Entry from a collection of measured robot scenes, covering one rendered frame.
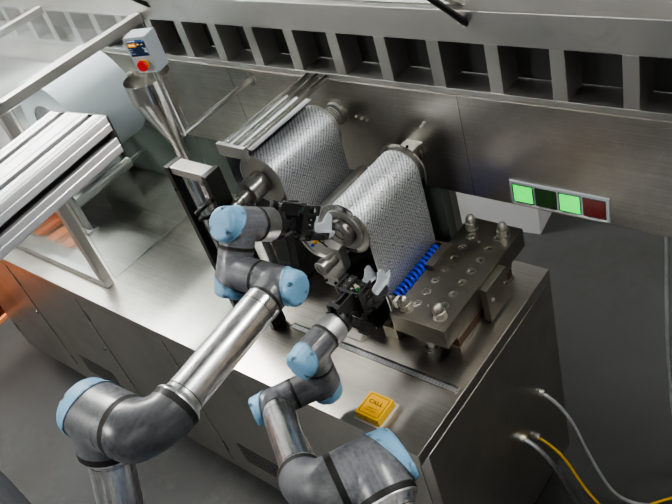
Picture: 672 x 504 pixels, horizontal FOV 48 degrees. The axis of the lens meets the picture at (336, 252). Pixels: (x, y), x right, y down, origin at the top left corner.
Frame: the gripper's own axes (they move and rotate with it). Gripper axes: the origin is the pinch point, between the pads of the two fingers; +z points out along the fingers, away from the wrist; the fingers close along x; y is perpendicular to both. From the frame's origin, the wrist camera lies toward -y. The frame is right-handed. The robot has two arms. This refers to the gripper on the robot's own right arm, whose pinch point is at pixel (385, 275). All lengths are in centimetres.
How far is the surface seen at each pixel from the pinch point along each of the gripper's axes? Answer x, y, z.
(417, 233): -0.2, 1.5, 15.2
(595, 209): -42, 9, 29
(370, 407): -9.5, -16.7, -26.8
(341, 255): 7.1, 9.2, -5.6
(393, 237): -0.2, 7.5, 6.2
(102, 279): 102, -15, -25
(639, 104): -52, 38, 31
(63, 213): 102, 13, -25
